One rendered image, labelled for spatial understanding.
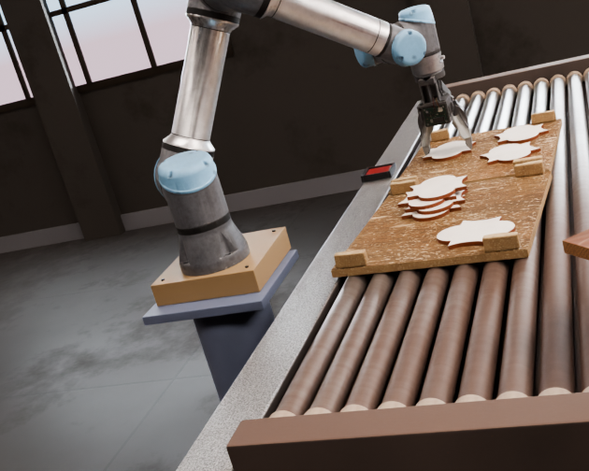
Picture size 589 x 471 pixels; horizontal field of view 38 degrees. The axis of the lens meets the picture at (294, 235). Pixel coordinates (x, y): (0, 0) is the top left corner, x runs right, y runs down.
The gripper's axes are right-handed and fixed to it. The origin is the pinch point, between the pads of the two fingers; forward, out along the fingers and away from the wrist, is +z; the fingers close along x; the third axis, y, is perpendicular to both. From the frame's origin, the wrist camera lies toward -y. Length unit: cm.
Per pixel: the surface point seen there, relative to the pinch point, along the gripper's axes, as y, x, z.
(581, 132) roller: -4.6, 30.3, 2.8
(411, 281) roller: 72, 5, -1
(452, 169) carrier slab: 15.3, 3.2, 0.0
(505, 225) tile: 59, 20, -3
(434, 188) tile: 38.3, 4.2, -4.5
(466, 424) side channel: 121, 23, -7
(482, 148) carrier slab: 1.1, 8.3, 0.8
